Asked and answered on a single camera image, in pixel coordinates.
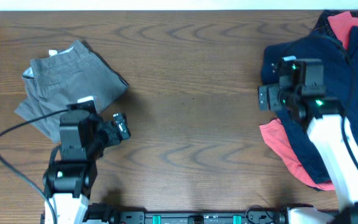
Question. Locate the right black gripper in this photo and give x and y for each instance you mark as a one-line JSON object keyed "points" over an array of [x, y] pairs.
{"points": [[273, 91]]}

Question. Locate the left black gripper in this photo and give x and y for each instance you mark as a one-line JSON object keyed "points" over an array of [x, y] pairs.
{"points": [[113, 138]]}

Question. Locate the navy blue shorts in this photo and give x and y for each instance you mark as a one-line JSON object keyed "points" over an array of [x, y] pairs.
{"points": [[337, 73]]}

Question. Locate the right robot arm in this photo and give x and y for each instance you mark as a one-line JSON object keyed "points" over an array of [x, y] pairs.
{"points": [[327, 127]]}

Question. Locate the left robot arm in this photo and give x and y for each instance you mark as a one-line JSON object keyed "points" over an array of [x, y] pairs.
{"points": [[72, 167]]}

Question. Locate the red garment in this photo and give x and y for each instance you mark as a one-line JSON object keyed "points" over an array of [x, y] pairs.
{"points": [[291, 144]]}

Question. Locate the grey folded shorts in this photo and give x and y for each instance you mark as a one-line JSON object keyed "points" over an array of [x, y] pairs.
{"points": [[65, 77]]}

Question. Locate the dark plaid garment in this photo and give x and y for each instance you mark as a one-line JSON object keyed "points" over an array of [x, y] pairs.
{"points": [[322, 26]]}

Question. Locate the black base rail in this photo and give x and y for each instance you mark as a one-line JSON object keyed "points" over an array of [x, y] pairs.
{"points": [[191, 217]]}

